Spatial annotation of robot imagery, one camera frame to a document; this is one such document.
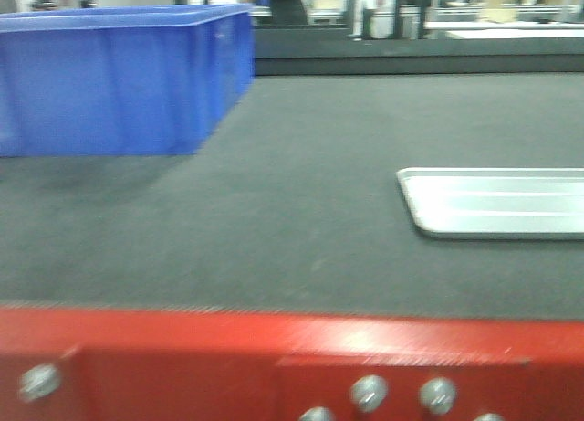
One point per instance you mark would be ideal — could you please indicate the dark conveyor belt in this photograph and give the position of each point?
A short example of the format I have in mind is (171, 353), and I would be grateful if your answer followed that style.
(293, 205)

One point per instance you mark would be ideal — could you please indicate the blue conveyor bin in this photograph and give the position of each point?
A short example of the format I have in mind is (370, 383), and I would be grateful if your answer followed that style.
(127, 80)

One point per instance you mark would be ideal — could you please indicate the silver metal tray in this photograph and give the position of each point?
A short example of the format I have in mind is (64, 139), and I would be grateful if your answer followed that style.
(495, 203)

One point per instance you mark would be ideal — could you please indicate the red conveyor frame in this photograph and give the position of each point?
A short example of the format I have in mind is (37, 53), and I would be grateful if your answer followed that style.
(75, 364)

